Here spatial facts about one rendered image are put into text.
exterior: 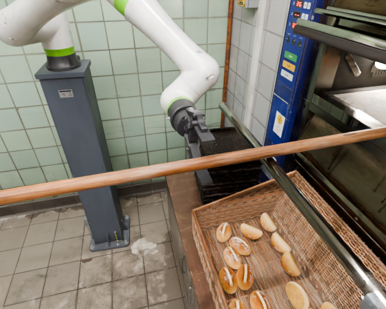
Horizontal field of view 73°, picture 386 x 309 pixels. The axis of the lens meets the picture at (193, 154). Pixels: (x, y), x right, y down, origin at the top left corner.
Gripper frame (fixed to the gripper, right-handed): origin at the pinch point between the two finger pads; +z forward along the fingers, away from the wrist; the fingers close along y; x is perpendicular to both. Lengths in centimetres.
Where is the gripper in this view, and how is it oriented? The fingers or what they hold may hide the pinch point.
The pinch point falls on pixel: (206, 159)
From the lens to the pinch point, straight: 62.2
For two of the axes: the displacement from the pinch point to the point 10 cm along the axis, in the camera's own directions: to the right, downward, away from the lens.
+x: -9.7, 1.4, -2.1
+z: 2.5, 5.6, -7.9
